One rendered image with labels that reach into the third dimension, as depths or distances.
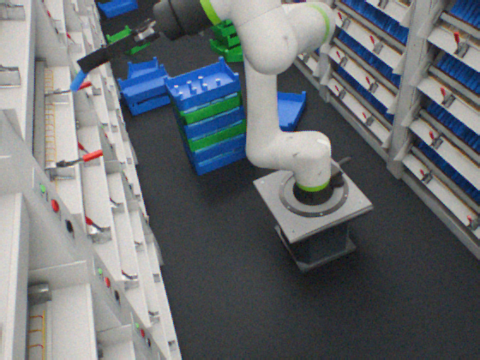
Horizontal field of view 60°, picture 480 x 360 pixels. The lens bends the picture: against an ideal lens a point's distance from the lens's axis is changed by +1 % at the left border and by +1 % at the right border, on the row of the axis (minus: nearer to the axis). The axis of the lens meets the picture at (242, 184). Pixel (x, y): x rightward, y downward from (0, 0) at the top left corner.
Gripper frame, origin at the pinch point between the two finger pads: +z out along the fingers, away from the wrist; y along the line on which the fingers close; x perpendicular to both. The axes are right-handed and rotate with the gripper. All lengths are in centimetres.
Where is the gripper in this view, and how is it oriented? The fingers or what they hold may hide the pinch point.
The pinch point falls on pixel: (96, 58)
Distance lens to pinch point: 96.8
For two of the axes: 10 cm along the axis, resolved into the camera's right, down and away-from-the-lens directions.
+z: -9.0, 3.5, 2.5
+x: 4.3, 8.0, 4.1
